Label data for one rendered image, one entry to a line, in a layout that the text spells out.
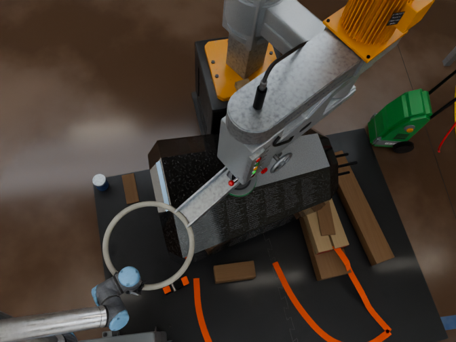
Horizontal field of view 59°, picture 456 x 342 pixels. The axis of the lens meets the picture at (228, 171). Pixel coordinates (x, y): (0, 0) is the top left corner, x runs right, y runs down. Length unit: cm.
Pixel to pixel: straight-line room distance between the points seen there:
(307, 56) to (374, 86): 232
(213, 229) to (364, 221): 136
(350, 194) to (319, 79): 175
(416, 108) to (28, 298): 322
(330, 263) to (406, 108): 134
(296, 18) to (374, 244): 186
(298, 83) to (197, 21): 257
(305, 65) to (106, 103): 229
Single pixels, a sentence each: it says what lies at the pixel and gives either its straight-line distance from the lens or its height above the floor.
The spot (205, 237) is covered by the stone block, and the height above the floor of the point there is 67.
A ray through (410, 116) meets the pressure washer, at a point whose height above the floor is 52.
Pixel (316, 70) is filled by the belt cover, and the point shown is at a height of 172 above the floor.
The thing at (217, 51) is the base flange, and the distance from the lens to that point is 301.
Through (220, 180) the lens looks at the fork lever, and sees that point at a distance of 229.
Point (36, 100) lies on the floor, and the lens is 394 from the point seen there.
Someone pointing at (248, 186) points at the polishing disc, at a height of 88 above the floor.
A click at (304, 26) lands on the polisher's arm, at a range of 227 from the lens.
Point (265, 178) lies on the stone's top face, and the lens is 249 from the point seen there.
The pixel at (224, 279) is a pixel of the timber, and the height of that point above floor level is 13.
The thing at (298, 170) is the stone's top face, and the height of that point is 85.
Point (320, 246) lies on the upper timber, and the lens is 309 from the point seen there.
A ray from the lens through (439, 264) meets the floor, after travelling 371.
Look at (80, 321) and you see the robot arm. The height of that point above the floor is 142.
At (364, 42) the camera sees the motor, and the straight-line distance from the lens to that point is 197.
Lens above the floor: 315
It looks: 68 degrees down
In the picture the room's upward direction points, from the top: 11 degrees clockwise
